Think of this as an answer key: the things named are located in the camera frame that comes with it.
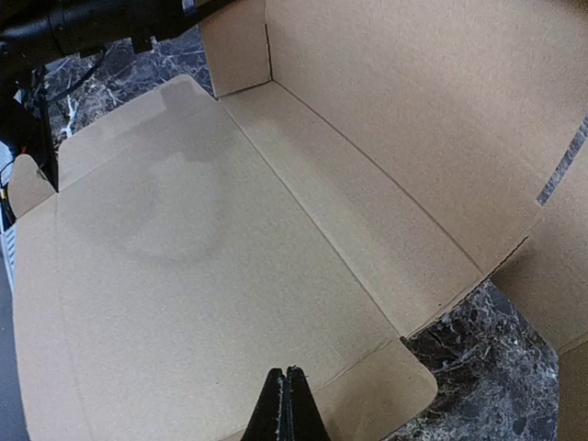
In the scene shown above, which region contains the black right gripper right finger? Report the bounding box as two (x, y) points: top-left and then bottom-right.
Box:
(283, 367), (330, 441)

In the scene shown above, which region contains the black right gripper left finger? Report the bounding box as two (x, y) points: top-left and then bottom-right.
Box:
(241, 367), (286, 441)

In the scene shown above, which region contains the black front rail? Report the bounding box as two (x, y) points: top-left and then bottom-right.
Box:
(1, 67), (59, 192)

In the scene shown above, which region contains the white slotted cable duct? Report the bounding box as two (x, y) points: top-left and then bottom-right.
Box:
(1, 143), (16, 283)

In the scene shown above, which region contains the brown cardboard box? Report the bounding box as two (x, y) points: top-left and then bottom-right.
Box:
(7, 1), (587, 440)

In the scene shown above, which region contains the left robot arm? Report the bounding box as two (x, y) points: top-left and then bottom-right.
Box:
(1, 1), (198, 64)

